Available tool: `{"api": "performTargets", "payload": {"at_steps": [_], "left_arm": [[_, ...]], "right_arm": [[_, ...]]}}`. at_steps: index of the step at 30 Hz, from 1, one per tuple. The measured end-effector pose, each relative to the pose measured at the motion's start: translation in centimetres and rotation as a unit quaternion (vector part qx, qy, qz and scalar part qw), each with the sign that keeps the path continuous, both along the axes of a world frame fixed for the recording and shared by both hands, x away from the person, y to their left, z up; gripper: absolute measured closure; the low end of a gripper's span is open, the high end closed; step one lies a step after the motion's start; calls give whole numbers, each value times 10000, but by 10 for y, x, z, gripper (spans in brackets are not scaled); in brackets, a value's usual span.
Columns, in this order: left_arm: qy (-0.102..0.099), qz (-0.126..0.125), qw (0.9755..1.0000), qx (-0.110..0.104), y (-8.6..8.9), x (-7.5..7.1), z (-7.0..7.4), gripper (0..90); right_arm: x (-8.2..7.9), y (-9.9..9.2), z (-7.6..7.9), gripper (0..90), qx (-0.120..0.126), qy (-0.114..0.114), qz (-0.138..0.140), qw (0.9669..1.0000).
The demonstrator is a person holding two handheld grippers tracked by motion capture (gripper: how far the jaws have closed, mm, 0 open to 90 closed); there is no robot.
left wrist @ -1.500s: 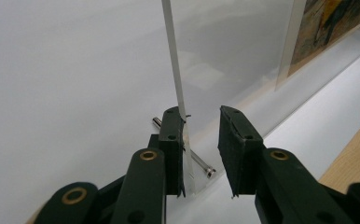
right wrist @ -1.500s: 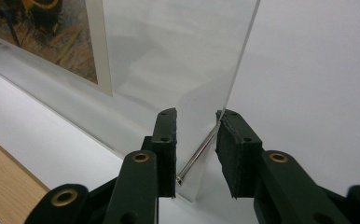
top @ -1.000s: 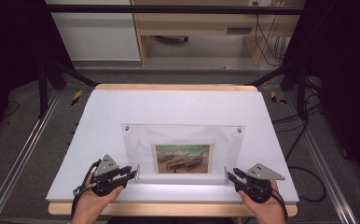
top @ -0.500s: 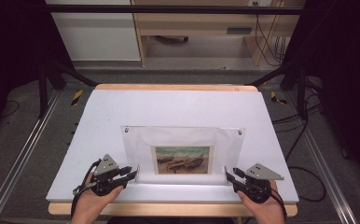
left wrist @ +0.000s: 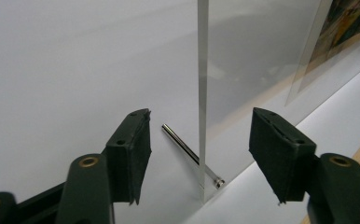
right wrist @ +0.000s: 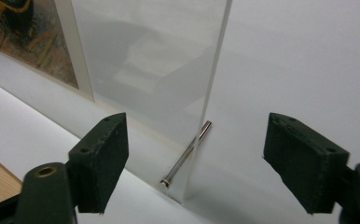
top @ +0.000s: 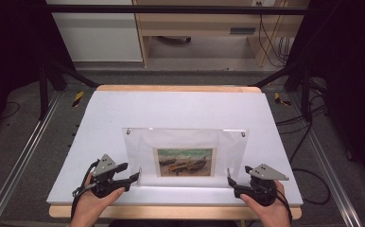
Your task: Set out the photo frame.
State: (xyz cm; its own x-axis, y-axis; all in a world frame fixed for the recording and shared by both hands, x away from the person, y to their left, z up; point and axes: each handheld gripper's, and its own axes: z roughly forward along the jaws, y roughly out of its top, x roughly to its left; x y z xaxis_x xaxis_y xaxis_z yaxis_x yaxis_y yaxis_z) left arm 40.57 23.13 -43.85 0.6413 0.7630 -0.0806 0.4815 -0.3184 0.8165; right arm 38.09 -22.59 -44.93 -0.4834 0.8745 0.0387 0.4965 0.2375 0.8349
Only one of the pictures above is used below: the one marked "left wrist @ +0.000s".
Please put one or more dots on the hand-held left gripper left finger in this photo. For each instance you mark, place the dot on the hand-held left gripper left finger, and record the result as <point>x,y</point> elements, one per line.
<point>131,155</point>

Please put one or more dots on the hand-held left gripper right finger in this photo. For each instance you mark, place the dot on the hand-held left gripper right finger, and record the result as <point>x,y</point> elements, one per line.
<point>277,155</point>

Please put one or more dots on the clear acrylic photo frame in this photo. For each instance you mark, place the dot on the clear acrylic photo frame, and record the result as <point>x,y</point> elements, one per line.
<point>246,62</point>

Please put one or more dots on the landscape photo print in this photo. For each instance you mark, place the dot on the landscape photo print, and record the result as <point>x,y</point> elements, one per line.
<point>349,21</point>

